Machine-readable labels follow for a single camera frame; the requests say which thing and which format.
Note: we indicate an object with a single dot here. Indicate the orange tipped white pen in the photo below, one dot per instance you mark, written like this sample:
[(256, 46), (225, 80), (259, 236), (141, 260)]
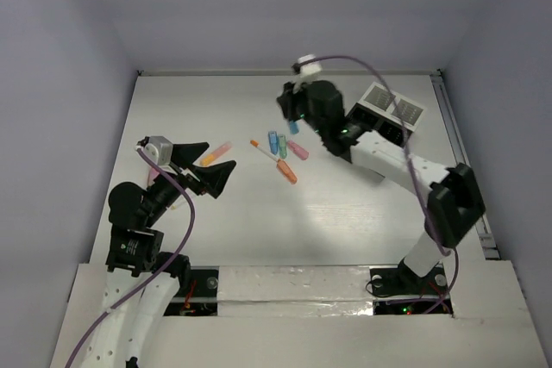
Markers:
[(271, 156)]

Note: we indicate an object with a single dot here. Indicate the green highlighter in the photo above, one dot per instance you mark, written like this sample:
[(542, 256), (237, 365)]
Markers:
[(282, 142)]

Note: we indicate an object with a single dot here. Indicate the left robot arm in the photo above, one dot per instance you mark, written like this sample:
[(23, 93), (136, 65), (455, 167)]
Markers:
[(141, 279)]

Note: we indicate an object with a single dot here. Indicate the pink capped highlighter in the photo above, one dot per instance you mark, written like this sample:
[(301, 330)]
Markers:
[(152, 175)]

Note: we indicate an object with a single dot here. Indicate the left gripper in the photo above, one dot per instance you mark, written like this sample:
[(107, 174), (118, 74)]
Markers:
[(186, 173)]

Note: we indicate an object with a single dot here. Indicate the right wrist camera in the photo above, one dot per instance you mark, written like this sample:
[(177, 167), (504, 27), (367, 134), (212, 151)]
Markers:
[(307, 69)]

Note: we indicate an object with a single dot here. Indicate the yellow tipped white pen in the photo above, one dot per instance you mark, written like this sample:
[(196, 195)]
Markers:
[(178, 205)]

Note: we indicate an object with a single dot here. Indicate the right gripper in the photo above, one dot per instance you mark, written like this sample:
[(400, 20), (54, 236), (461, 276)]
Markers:
[(290, 99)]

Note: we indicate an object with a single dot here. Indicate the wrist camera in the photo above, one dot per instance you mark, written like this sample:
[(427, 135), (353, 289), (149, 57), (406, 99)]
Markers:
[(307, 69), (158, 148)]

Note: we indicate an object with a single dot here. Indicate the white foam front board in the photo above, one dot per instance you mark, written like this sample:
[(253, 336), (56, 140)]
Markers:
[(323, 317)]

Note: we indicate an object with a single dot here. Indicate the light blue highlighter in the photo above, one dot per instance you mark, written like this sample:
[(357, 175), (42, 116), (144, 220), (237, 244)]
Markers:
[(273, 140)]

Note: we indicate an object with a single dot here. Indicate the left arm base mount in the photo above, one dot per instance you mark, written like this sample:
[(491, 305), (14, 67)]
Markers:
[(199, 298)]

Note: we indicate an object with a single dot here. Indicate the black and white organizer box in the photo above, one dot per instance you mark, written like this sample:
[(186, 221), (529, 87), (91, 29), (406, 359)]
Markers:
[(394, 116)]

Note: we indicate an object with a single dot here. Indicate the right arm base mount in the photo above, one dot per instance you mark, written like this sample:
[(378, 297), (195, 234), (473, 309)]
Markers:
[(393, 296)]

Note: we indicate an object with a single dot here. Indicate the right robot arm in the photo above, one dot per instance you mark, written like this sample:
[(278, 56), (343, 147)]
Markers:
[(449, 197)]

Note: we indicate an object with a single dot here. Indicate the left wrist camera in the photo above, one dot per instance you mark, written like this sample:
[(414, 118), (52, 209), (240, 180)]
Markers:
[(158, 148)]

